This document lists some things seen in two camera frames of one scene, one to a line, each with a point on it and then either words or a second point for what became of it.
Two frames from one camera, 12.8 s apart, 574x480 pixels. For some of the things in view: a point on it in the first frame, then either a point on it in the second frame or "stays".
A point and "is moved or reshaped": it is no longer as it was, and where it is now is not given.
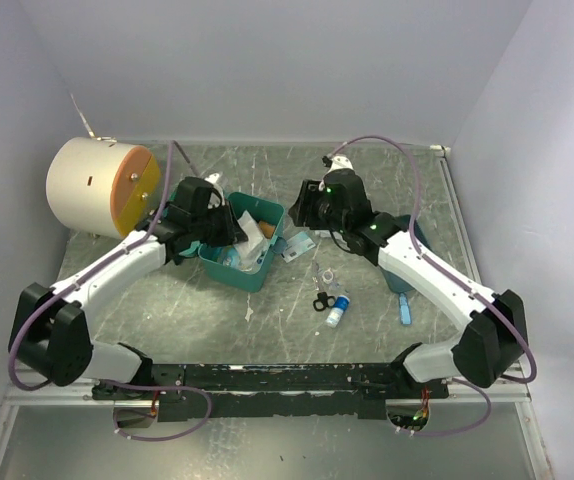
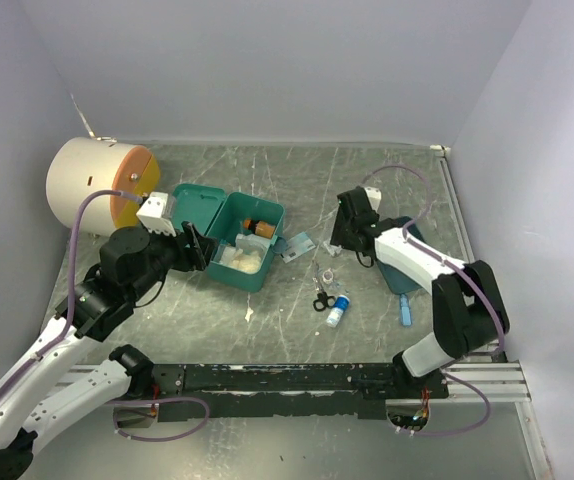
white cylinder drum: [101, 186] stays
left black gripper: [233, 233] → [187, 257]
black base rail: [283, 390] stays
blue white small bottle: [339, 306] stays
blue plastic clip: [404, 310] stays
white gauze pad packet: [257, 244] is moved or reshaped
